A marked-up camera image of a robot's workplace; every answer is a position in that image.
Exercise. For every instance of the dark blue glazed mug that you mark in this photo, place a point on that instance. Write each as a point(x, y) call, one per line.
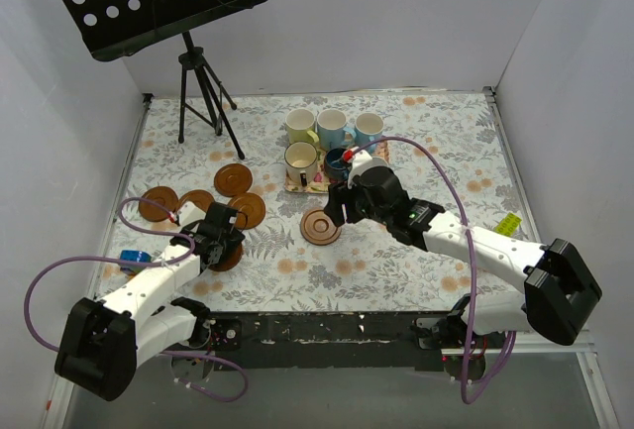
point(335, 166)

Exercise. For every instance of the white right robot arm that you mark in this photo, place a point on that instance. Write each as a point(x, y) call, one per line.
point(553, 292)

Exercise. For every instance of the brown wooden coaster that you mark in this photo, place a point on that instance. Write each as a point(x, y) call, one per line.
point(318, 229)
point(230, 261)
point(233, 179)
point(251, 210)
point(158, 204)

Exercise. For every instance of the blue mug with white interior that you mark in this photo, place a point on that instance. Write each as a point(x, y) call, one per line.
point(368, 128)

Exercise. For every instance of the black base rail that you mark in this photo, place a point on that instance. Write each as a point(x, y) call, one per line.
point(321, 340)

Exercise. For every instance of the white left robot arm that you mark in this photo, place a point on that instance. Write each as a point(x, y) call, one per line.
point(105, 341)

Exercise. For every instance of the yellow-green mug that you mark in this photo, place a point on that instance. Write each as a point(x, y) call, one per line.
point(300, 127)

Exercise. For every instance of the lime green toy brick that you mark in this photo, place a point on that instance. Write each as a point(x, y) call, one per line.
point(508, 225)

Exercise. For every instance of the cream mug with black handle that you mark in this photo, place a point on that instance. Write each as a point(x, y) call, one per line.
point(299, 158)

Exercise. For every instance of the blue toy block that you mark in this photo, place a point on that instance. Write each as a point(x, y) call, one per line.
point(133, 262)

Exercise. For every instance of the light blue mug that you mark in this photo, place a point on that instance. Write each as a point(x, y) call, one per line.
point(333, 130)

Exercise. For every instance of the grey-blue small mug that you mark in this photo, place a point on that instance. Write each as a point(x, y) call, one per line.
point(377, 161)

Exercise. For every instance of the floral serving tray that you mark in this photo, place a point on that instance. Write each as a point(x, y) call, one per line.
point(320, 182)

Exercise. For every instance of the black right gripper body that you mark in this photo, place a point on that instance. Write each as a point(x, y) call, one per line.
point(337, 202)

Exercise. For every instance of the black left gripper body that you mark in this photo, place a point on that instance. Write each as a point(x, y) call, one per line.
point(218, 253)

